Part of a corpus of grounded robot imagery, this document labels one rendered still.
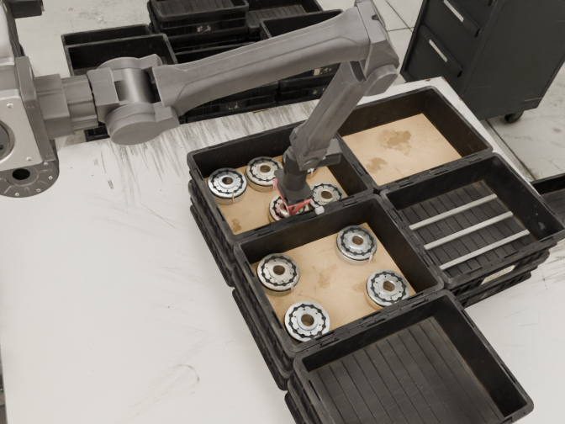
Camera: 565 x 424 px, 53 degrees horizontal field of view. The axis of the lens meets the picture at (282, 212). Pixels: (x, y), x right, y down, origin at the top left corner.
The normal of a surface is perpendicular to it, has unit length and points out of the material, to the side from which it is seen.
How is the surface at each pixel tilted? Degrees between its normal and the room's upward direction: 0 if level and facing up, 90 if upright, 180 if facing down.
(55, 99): 34
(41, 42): 0
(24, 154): 90
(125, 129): 112
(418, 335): 0
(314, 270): 0
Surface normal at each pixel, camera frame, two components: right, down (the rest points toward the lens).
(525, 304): 0.10, -0.62
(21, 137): 0.36, 0.76
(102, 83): 0.22, -0.29
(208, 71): -0.04, -0.22
